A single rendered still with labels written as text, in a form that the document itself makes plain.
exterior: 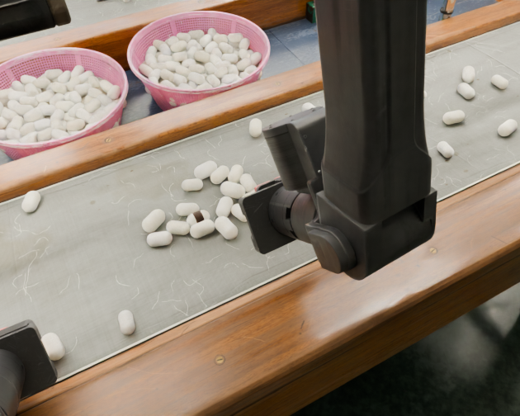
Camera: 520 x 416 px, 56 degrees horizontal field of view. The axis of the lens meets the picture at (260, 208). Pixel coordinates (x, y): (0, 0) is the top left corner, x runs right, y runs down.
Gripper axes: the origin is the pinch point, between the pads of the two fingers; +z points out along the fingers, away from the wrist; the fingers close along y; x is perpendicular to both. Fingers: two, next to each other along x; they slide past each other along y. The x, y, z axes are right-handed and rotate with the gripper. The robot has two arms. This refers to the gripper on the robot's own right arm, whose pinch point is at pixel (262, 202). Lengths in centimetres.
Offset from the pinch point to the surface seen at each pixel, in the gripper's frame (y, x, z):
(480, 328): -64, 69, 46
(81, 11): 5, -42, 59
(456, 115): -39.4, 1.1, 7.9
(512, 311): -76, 69, 46
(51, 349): 28.8, 6.1, 0.9
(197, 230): 7.7, 1.5, 6.8
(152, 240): 13.6, 0.6, 7.9
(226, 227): 4.1, 2.4, 5.4
